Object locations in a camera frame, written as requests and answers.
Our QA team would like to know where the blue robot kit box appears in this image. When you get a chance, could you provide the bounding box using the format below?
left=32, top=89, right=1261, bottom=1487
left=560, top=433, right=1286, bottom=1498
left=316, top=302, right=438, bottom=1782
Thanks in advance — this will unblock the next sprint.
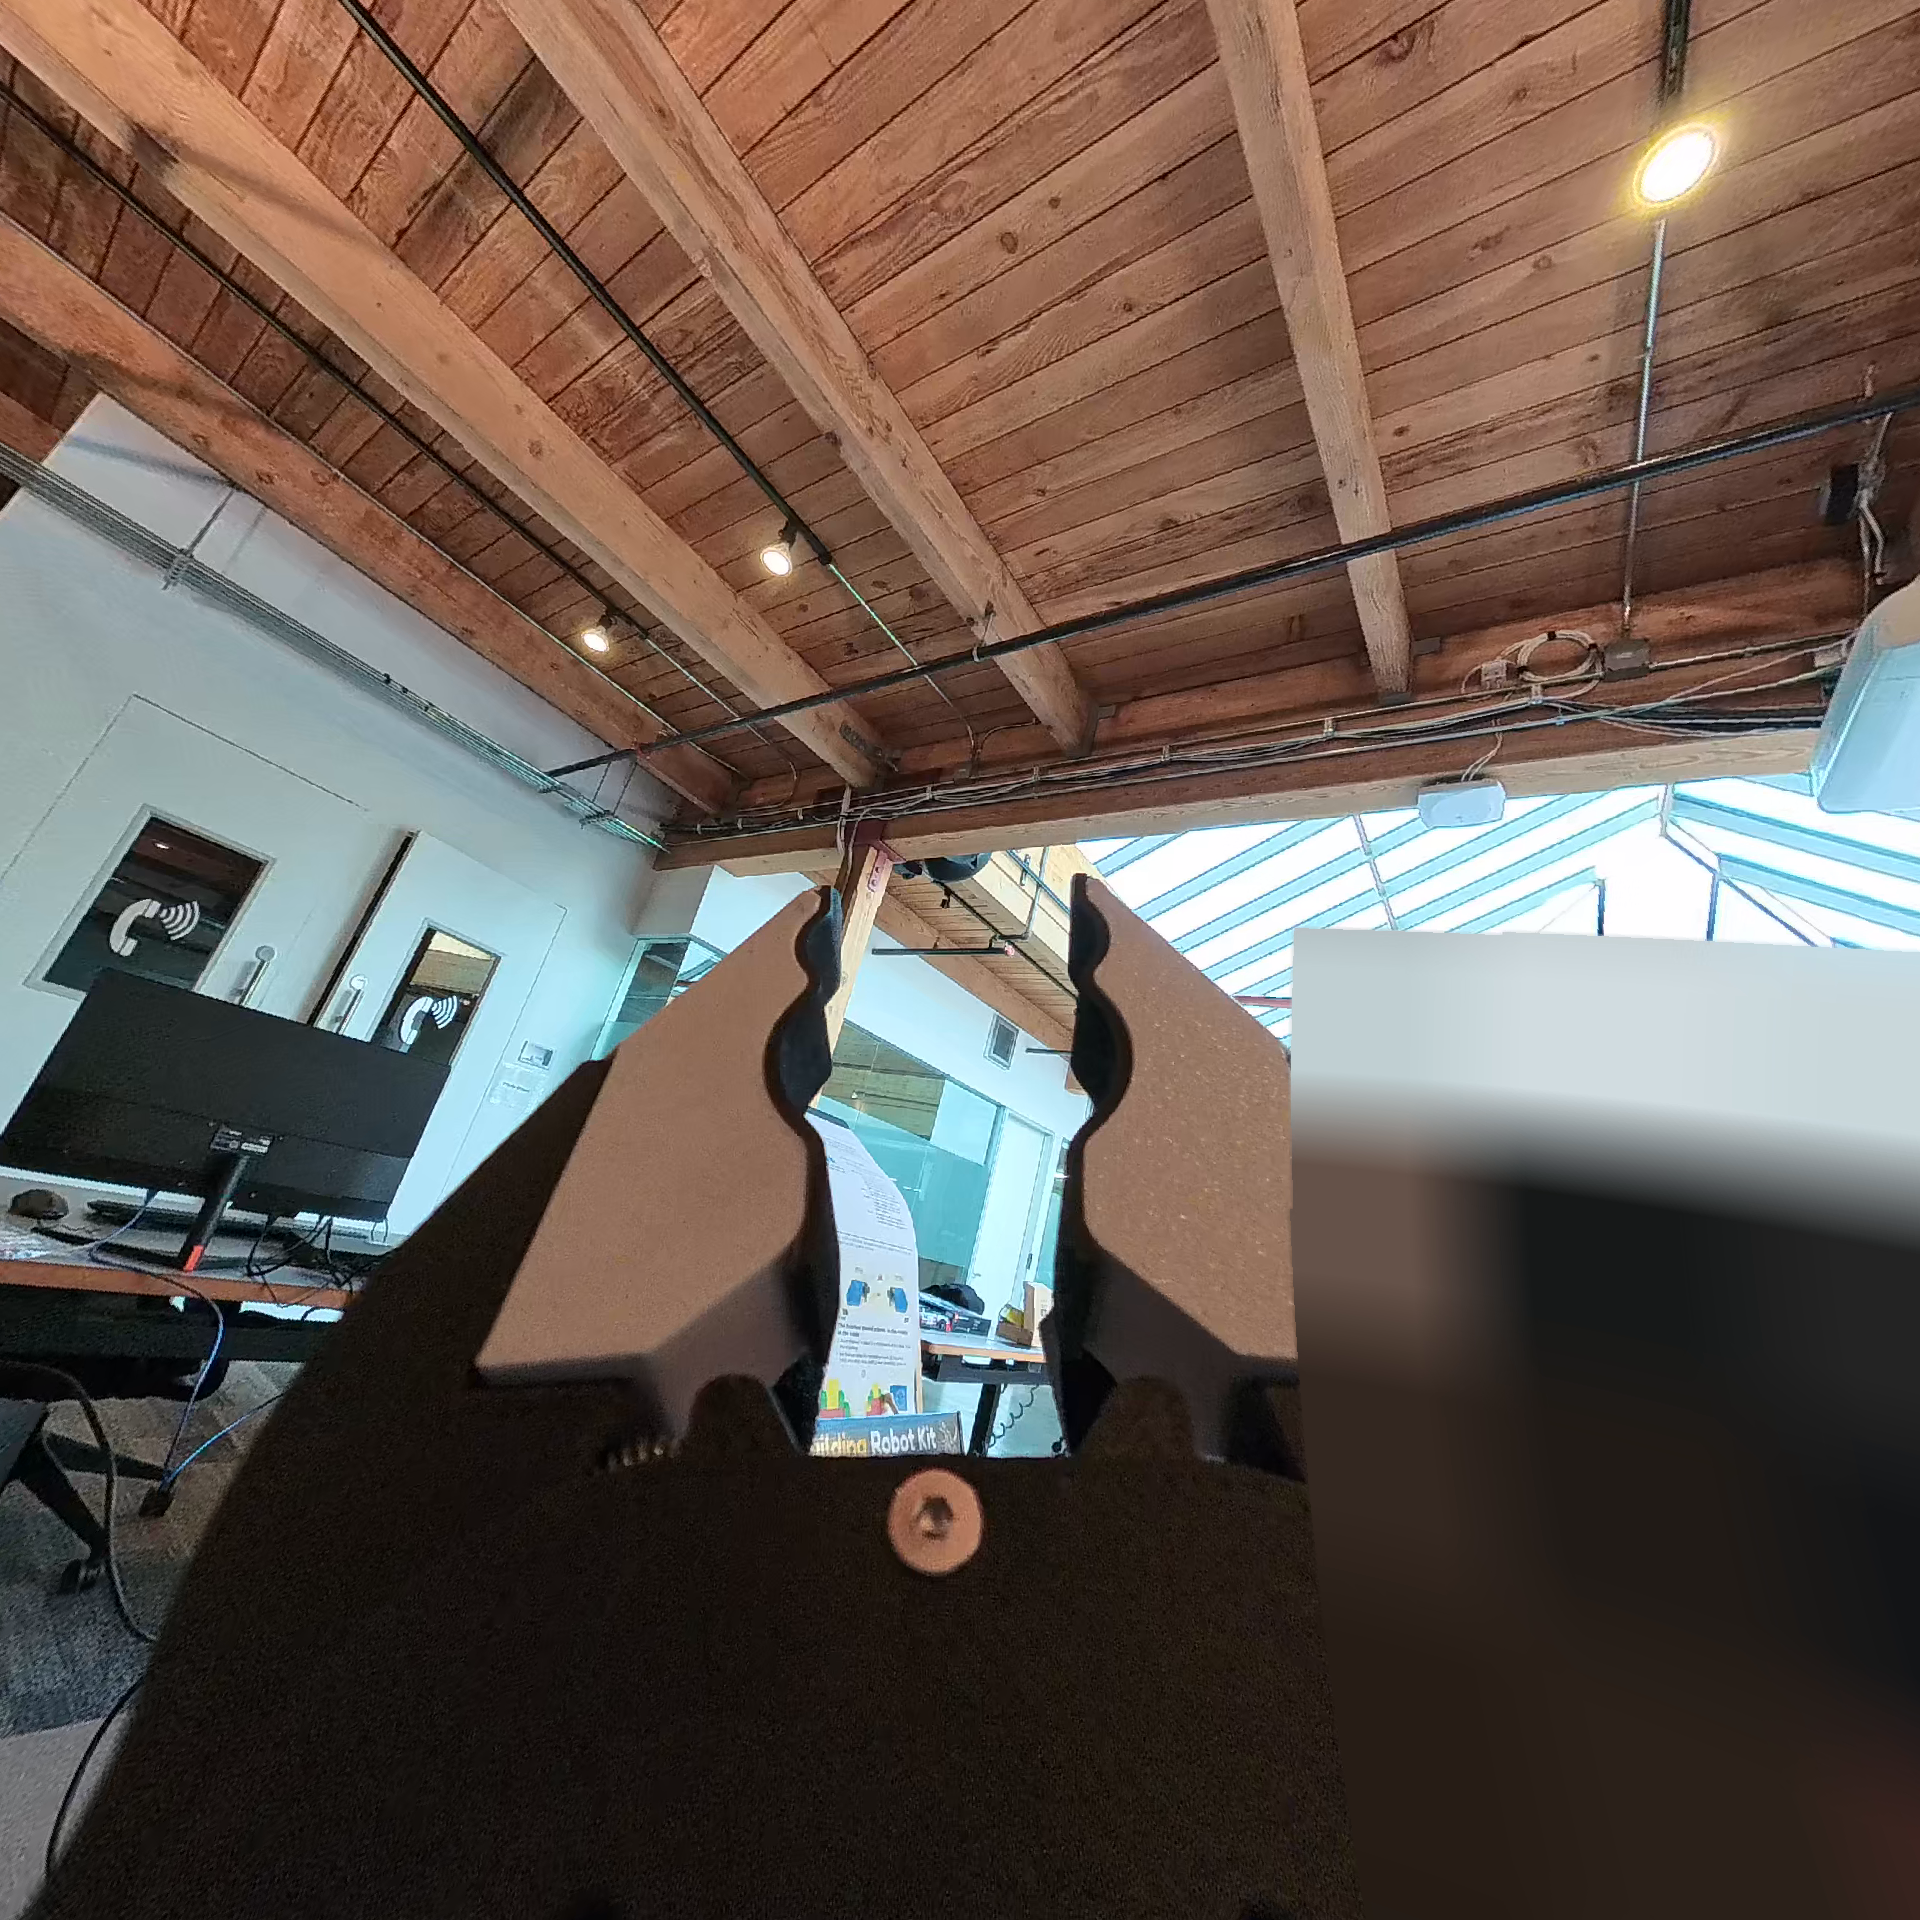
left=808, top=1410, right=968, bottom=1462

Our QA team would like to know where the black computer monitor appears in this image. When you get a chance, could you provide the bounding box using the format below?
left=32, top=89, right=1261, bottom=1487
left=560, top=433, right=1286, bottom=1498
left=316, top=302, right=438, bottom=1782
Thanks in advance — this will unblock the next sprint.
left=0, top=968, right=453, bottom=1268

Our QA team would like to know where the wooden post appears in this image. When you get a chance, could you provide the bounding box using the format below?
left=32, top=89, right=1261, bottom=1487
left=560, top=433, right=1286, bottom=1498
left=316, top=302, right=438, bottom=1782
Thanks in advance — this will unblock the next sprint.
left=823, top=839, right=903, bottom=1052

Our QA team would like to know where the grey wire cable tray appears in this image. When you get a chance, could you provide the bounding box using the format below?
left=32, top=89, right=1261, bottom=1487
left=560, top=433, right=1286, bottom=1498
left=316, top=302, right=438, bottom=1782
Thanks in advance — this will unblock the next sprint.
left=0, top=442, right=665, bottom=848

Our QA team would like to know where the long black ceiling pipe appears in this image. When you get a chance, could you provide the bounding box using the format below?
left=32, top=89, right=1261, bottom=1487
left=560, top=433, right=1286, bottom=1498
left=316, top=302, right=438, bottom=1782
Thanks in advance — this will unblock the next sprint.
left=544, top=387, right=1920, bottom=782

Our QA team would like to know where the blue cable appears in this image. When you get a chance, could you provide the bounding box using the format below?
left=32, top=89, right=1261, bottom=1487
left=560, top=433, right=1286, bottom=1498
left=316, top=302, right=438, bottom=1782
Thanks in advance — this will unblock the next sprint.
left=141, top=1289, right=233, bottom=1519

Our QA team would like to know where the glass skylight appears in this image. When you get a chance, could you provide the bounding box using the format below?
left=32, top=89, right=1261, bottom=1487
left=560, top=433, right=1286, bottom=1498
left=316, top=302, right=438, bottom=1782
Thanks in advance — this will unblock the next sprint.
left=1071, top=779, right=1920, bottom=1038

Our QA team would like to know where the round ceiling light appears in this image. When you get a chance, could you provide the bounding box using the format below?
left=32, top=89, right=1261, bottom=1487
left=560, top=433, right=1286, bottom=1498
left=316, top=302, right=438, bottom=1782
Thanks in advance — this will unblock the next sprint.
left=1627, top=119, right=1727, bottom=212

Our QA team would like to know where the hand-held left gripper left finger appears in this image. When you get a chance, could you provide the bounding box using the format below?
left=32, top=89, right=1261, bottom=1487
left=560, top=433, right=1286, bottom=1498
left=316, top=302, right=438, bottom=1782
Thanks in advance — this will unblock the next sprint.
left=478, top=884, right=845, bottom=1450

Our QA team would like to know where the white coiled cable bundle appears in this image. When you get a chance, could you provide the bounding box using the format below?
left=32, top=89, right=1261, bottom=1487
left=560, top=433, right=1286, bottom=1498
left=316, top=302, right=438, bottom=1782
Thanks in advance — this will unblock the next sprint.
left=1477, top=631, right=1607, bottom=695

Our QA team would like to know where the white door with phone sign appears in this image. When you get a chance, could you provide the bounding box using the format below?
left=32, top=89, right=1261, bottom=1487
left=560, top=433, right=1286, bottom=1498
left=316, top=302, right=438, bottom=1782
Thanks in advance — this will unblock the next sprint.
left=22, top=698, right=367, bottom=1009
left=307, top=830, right=568, bottom=1067

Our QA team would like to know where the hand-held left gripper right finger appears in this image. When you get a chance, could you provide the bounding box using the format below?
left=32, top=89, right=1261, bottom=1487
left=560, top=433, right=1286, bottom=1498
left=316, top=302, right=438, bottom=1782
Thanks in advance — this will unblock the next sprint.
left=1041, top=873, right=1295, bottom=1465

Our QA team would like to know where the black lighting track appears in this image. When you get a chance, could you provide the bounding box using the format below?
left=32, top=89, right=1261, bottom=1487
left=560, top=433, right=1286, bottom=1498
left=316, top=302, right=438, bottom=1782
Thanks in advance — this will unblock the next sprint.
left=329, top=0, right=830, bottom=561

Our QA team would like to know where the wooden office desk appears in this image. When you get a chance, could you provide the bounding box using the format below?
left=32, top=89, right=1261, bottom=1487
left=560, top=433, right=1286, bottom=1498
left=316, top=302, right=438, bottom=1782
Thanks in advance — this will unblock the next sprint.
left=0, top=1162, right=367, bottom=1321

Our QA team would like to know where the white printed instruction sheet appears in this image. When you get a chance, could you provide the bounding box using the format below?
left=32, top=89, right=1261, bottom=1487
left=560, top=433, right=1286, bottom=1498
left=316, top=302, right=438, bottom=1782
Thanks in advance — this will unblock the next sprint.
left=815, top=1119, right=924, bottom=1419

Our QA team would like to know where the cluttered office desk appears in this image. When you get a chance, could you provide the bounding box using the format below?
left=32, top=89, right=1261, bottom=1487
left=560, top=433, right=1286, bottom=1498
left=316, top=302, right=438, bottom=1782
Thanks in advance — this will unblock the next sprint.
left=919, top=1276, right=1048, bottom=1456

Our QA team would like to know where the black office chair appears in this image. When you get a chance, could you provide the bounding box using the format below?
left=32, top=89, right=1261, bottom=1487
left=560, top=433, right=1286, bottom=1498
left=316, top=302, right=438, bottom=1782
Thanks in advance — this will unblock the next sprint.
left=0, top=1359, right=113, bottom=1601

